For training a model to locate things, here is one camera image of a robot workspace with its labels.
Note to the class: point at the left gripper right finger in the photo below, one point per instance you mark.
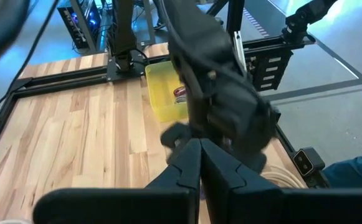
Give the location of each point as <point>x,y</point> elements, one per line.
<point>261,205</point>

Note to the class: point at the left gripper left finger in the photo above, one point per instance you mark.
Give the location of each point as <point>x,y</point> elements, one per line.
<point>155,205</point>

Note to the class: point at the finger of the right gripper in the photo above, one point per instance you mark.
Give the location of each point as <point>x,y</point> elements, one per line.
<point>177,135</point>
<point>252,160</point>

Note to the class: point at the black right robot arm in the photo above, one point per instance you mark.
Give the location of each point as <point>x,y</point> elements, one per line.
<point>196,28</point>

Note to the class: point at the yellow plastic bin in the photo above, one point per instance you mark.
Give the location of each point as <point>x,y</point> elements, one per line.
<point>160,90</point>

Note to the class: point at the person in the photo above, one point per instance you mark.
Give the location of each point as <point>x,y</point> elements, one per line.
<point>355,171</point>

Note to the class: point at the black computer tower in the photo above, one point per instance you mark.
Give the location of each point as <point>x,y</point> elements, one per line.
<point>74,28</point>

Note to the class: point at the black camera box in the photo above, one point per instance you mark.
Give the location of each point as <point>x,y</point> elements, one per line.
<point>308,161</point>

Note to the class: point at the black slotted bracket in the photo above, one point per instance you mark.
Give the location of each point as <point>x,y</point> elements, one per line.
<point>271,68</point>

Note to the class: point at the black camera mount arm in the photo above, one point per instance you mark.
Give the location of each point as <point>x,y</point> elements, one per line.
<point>299,21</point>

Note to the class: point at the black table frame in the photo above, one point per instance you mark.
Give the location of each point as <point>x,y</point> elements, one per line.
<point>59,81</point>

